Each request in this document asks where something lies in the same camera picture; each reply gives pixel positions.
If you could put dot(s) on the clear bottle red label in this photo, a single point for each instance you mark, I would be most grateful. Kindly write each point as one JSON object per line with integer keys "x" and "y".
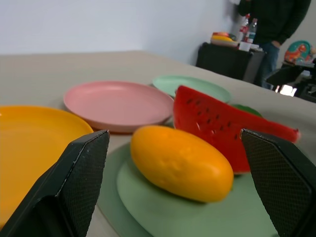
{"x": 244, "y": 29}

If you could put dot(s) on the orange plate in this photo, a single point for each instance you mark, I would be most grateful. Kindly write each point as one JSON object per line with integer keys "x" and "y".
{"x": 29, "y": 150}

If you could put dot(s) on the orange toy mango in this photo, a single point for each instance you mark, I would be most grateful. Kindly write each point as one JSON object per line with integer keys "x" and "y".
{"x": 181, "y": 164}

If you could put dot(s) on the pink plate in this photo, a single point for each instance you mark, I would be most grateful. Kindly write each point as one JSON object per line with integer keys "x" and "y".
{"x": 118, "y": 103}

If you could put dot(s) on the black side cabinet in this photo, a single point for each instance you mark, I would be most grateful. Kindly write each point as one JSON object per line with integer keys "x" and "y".
{"x": 227, "y": 61}

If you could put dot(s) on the light green plate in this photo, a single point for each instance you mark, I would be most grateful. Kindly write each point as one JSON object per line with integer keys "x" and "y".
{"x": 200, "y": 85}

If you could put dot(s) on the white cup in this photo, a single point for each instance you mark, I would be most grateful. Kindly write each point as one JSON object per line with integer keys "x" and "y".
{"x": 245, "y": 46}

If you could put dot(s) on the clear bottle blue cap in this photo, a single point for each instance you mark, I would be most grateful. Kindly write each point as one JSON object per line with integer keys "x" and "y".
{"x": 251, "y": 30}

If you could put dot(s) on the red watermelon slice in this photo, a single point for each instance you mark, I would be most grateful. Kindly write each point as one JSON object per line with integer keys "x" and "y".
{"x": 219, "y": 123}

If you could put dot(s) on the green object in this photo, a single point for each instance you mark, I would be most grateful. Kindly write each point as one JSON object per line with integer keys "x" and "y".
{"x": 248, "y": 110}

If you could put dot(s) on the person in dark sweater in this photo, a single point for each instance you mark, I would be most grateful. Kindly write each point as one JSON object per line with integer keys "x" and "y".
{"x": 271, "y": 29}

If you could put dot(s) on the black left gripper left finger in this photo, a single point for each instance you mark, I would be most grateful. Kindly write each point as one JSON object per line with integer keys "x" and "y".
{"x": 74, "y": 187}

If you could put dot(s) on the dark green plate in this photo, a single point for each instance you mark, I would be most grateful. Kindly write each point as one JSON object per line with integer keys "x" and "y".
{"x": 187, "y": 214}

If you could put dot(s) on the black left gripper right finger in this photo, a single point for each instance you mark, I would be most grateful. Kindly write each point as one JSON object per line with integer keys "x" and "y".
{"x": 284, "y": 182}

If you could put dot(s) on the black equipment stand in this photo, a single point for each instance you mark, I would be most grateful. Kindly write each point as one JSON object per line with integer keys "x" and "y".
{"x": 293, "y": 79}

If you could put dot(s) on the dinosaur print round tray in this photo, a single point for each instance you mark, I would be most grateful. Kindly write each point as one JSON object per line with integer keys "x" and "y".
{"x": 297, "y": 52}

